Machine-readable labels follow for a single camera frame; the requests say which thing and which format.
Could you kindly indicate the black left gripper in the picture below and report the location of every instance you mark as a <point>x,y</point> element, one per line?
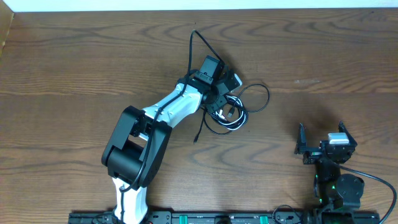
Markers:
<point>219,101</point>

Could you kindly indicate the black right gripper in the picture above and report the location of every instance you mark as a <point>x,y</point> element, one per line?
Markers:
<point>315,151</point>

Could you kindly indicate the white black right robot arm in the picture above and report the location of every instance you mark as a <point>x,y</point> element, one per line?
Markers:
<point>339,194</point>

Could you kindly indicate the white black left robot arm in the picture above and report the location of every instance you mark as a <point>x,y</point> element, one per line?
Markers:
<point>135,150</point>

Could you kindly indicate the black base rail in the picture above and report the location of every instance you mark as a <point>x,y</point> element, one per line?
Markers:
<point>165,217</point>

